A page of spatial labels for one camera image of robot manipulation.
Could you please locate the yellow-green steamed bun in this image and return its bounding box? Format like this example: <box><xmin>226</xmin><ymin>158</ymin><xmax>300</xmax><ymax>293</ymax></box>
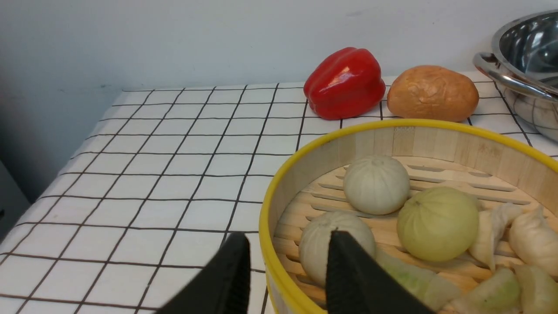
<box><xmin>396</xmin><ymin>186</ymin><xmax>480</xmax><ymax>262</ymax></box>

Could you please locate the white grid tablecloth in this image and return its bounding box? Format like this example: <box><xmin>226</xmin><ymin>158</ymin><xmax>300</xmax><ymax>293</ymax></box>
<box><xmin>1</xmin><ymin>73</ymin><xmax>557</xmax><ymax>314</ymax></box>

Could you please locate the green dumpling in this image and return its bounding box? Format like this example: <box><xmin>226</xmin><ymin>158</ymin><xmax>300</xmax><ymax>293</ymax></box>
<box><xmin>451</xmin><ymin>268</ymin><xmax>521</xmax><ymax>314</ymax></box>
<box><xmin>375</xmin><ymin>249</ymin><xmax>462</xmax><ymax>312</ymax></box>
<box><xmin>514</xmin><ymin>264</ymin><xmax>558</xmax><ymax>314</ymax></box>

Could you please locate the white steamed bun front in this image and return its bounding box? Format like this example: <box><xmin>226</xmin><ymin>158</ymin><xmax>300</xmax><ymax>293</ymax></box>
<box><xmin>299</xmin><ymin>211</ymin><xmax>376</xmax><ymax>288</ymax></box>

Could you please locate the red bell pepper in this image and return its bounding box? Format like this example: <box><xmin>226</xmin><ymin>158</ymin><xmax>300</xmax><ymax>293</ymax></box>
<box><xmin>303</xmin><ymin>47</ymin><xmax>386</xmax><ymax>120</ymax></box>

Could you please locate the stainless steel pot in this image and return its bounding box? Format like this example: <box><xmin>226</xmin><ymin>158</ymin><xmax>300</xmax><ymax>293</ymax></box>
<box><xmin>473</xmin><ymin>10</ymin><xmax>558</xmax><ymax>141</ymax></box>

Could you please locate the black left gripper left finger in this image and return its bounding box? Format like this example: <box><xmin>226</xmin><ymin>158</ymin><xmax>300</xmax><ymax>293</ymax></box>
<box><xmin>156</xmin><ymin>232</ymin><xmax>251</xmax><ymax>314</ymax></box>

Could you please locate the white dumpling right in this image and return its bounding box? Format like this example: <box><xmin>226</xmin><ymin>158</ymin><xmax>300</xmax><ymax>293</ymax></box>
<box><xmin>509</xmin><ymin>205</ymin><xmax>558</xmax><ymax>277</ymax></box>

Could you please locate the brown potato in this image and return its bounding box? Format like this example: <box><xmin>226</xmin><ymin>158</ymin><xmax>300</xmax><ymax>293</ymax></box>
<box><xmin>386</xmin><ymin>65</ymin><xmax>480</xmax><ymax>123</ymax></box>

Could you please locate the yellow-rimmed bamboo steamer basket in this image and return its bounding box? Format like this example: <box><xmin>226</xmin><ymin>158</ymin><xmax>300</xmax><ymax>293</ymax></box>
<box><xmin>259</xmin><ymin>119</ymin><xmax>558</xmax><ymax>314</ymax></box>

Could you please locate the green dumpling far right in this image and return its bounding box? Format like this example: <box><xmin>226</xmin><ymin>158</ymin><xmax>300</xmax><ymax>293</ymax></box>
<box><xmin>514</xmin><ymin>264</ymin><xmax>558</xmax><ymax>314</ymax></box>

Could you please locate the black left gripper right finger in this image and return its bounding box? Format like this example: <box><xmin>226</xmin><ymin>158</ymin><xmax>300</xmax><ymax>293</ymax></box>
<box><xmin>326</xmin><ymin>231</ymin><xmax>434</xmax><ymax>314</ymax></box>

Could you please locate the white dumpling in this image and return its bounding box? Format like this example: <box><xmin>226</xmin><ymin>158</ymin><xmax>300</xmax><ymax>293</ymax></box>
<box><xmin>509</xmin><ymin>205</ymin><xmax>558</xmax><ymax>277</ymax></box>
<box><xmin>468</xmin><ymin>203</ymin><xmax>524</xmax><ymax>273</ymax></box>

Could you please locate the white steamed bun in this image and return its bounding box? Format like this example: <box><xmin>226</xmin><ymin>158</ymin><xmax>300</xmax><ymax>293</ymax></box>
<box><xmin>299</xmin><ymin>211</ymin><xmax>376</xmax><ymax>288</ymax></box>
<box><xmin>343</xmin><ymin>155</ymin><xmax>410</xmax><ymax>215</ymax></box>

